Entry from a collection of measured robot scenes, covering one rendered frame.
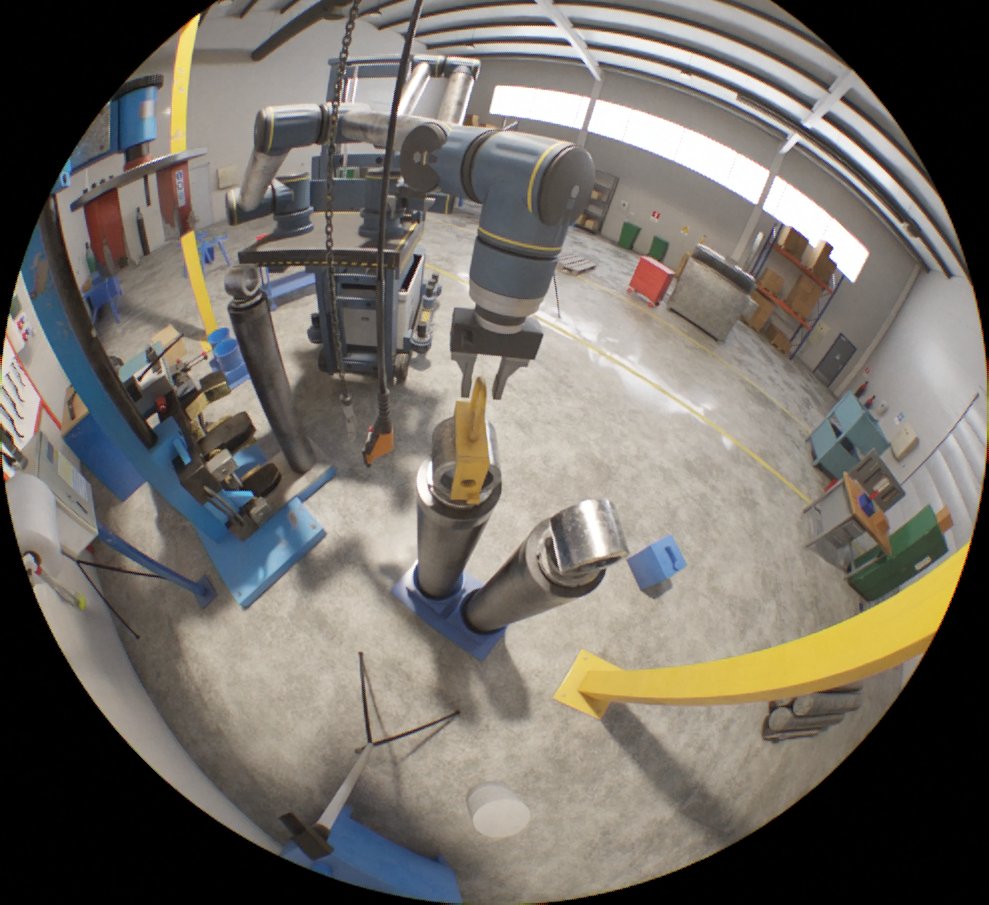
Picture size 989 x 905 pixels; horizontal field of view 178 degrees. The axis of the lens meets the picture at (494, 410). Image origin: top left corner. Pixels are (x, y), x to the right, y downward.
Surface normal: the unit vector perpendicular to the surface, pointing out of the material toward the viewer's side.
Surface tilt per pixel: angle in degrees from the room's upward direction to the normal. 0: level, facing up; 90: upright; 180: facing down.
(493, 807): 0
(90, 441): 90
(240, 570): 0
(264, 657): 0
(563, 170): 87
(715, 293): 90
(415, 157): 90
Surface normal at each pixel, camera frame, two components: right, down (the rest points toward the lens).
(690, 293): -0.62, 0.47
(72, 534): 0.81, 0.52
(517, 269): -0.04, 0.72
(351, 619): 0.20, -0.67
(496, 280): -0.41, 0.60
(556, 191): 0.66, 0.64
